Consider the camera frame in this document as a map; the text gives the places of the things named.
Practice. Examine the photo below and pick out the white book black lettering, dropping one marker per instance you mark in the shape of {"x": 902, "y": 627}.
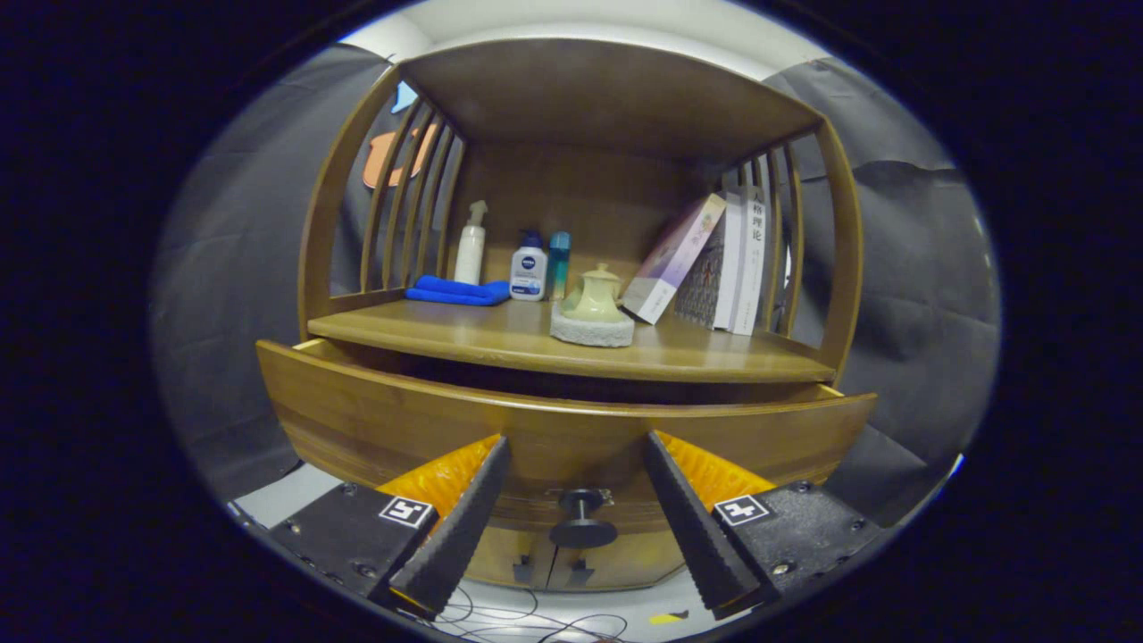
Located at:
{"x": 752, "y": 277}

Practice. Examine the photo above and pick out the wooden countertop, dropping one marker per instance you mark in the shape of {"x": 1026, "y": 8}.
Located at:
{"x": 500, "y": 335}

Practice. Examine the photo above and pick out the yellow floor tape piece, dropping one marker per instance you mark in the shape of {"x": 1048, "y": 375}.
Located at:
{"x": 668, "y": 617}

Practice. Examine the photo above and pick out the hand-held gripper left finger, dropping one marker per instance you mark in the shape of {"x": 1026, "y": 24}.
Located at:
{"x": 460, "y": 536}

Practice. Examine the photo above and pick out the patterned cover book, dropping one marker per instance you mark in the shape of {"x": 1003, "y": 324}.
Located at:
{"x": 728, "y": 268}

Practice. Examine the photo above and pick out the purple pink book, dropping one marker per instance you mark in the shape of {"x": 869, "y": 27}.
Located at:
{"x": 670, "y": 259}

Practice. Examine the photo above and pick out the wooden drawer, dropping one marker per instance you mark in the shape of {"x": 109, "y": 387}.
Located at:
{"x": 571, "y": 438}

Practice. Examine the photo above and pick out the white pump bottle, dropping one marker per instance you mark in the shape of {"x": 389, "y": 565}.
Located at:
{"x": 470, "y": 259}

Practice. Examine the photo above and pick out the wooden cabinet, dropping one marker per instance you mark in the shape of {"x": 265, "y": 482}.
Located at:
{"x": 580, "y": 98}

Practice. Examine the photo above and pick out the white lotion bottle blue cap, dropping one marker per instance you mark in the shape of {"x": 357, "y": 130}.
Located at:
{"x": 529, "y": 272}

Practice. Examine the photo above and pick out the blue translucent bottle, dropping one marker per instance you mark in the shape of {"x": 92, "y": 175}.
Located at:
{"x": 559, "y": 263}

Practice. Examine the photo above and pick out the wooden cabinet door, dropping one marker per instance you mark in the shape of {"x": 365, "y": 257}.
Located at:
{"x": 625, "y": 563}
{"x": 500, "y": 558}

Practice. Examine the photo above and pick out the blue folded cloth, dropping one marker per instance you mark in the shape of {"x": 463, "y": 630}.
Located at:
{"x": 455, "y": 290}

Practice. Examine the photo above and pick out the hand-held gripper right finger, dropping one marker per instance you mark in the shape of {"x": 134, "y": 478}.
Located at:
{"x": 701, "y": 536}

